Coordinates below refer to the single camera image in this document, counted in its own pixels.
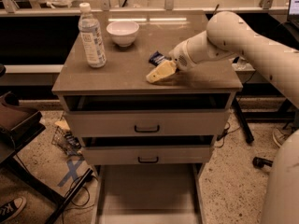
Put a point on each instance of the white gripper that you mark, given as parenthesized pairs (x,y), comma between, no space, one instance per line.
(177,57)

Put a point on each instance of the blue rxbar blueberry wrapper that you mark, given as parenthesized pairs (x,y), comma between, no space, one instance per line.
(156,58)

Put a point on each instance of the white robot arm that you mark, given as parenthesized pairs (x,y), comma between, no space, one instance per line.
(226,34)

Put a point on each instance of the grey drawer cabinet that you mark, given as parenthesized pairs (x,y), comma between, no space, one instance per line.
(121,84)

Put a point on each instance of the open bottom drawer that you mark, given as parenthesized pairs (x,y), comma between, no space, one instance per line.
(148,194)

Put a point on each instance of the white ceramic bowl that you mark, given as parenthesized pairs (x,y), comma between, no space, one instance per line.
(123,33)

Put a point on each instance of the clear plastic water bottle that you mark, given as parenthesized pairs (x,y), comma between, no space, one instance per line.
(91,36)

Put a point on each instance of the black table leg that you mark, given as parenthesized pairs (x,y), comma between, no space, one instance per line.
(243,123)

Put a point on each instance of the black chair base leg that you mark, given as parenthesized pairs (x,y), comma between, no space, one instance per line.
(261,162)

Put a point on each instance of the grey sneaker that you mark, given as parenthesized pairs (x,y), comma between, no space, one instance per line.
(281,135)

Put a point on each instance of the black office chair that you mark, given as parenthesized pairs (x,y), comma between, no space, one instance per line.
(19,125)

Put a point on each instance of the black converse sneaker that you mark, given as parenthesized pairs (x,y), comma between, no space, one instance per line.
(11,209)

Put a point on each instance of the middle drawer with black handle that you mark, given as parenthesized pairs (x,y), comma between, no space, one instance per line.
(146,155)

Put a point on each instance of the drawer with black handle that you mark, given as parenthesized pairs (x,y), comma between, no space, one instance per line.
(146,155)
(129,123)

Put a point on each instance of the top drawer with black handle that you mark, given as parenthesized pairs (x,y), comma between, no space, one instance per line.
(129,123)

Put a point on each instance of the wire basket on floor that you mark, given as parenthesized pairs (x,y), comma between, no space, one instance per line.
(66,142)

